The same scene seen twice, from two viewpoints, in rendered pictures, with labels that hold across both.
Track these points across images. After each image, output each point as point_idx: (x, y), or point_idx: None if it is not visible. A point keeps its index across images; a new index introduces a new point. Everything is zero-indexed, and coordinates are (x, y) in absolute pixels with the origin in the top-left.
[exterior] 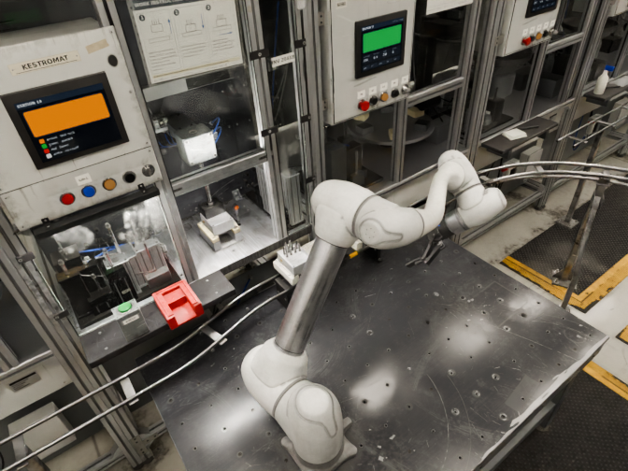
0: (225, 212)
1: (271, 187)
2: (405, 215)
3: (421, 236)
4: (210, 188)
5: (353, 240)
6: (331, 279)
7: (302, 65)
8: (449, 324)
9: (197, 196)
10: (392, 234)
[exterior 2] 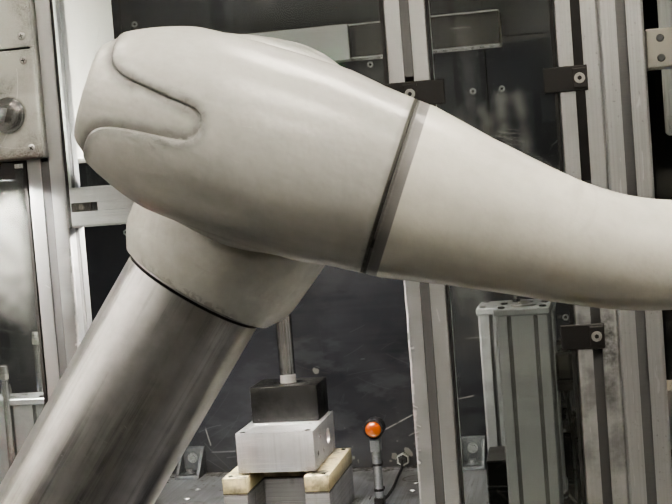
0: (318, 421)
1: (406, 311)
2: (280, 56)
3: (394, 224)
4: (387, 397)
5: (207, 259)
6: (102, 433)
7: None
8: None
9: (339, 411)
10: (142, 89)
